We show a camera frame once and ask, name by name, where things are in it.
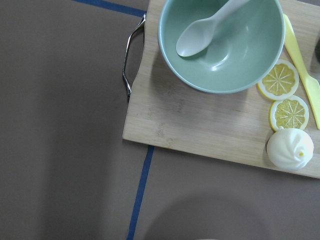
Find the wooden cutting board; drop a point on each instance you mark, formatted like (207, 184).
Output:
(165, 112)

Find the white plastic spoon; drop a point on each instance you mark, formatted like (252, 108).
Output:
(199, 34)

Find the green bowl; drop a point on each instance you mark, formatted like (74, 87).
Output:
(244, 49)

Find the upper lemon slice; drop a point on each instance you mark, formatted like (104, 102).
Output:
(281, 82)

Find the lemon slice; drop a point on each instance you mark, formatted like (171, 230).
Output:
(281, 82)
(289, 113)

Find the lower lemon slice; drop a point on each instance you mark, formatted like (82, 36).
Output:
(289, 113)

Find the white steamed bun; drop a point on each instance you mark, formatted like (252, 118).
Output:
(290, 149)

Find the yellow plastic knife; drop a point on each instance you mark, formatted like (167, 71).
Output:
(310, 84)

